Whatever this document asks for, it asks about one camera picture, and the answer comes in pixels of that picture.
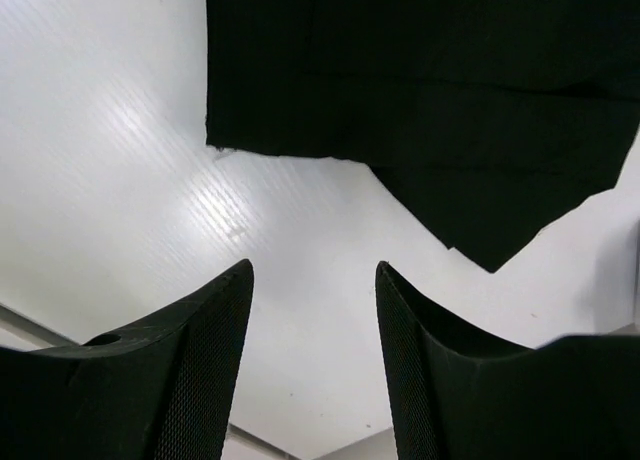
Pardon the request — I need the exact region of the aluminium table edge rail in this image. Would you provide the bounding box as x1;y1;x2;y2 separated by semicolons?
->
0;302;396;460

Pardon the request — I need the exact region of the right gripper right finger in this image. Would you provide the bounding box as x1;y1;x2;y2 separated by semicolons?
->
375;262;639;460

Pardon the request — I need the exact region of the black pleated skirt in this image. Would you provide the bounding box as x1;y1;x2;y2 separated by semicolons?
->
206;0;639;272

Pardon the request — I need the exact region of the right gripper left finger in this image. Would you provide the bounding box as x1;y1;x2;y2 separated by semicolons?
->
1;260;254;459

